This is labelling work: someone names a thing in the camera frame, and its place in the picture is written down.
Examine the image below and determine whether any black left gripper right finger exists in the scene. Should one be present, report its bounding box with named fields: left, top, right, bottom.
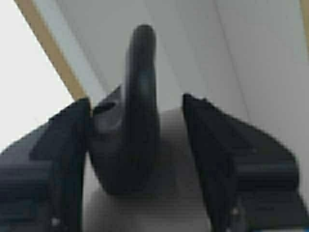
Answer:
left=182, top=93, right=309, bottom=232

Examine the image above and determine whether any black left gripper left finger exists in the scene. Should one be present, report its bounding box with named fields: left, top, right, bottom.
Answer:
left=0, top=98, right=90, bottom=232

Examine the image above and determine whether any grey pot with black handles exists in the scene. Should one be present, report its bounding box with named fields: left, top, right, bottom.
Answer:
left=84, top=24, right=211, bottom=232

